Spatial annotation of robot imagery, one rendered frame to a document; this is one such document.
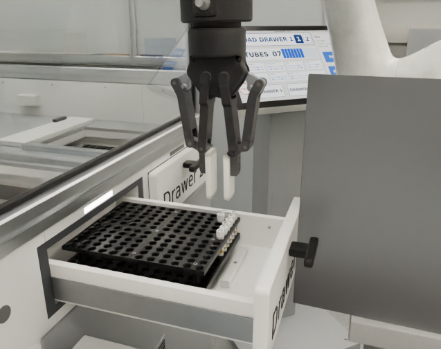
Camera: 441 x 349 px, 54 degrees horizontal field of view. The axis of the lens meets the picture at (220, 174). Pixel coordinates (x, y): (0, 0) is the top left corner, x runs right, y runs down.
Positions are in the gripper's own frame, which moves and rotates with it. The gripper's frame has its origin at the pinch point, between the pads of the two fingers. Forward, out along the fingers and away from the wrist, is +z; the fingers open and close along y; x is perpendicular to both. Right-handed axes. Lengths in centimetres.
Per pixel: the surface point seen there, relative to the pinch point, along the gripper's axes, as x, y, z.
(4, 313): -22.4, -20.4, 12.2
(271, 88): 80, -10, -1
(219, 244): -2.2, 0.4, 10.2
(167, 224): 1.8, -9.8, 9.9
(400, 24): 349, 42, -19
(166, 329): 21, -21, 48
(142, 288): -13.5, -6.4, 11.7
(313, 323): 96, 7, 96
